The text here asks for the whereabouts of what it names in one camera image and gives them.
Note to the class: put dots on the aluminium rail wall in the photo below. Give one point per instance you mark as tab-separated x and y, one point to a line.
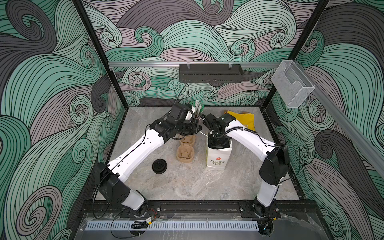
355	108
166	64

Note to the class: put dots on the white slotted cable duct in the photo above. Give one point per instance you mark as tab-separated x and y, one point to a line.
174	226

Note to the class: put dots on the brown pulp cup carrier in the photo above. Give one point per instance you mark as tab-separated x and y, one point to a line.
186	152

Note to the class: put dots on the clear acrylic wall holder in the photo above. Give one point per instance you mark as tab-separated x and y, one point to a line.
292	83

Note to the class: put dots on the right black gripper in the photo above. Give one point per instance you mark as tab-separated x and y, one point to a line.
224	145

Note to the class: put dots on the yellow napkin stack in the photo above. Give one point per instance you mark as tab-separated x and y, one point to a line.
246	119

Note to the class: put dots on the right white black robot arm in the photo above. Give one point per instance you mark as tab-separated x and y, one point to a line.
274	157

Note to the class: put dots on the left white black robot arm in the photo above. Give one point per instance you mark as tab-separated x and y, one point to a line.
111	177

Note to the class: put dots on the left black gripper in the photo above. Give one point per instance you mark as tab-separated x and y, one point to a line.
194	123

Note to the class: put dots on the aluminium rail back wall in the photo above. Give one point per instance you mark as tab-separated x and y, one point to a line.
166	64

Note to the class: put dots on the aluminium rail right wall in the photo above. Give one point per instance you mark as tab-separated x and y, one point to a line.
355	108

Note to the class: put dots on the stack of black cup lids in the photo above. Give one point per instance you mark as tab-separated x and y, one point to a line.
159	166

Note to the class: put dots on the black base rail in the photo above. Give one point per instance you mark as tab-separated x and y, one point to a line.
301	209

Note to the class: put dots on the black wall-mounted tray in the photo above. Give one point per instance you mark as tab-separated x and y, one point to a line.
210	74

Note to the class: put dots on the white paper takeout bag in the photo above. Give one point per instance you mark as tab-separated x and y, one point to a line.
218	151

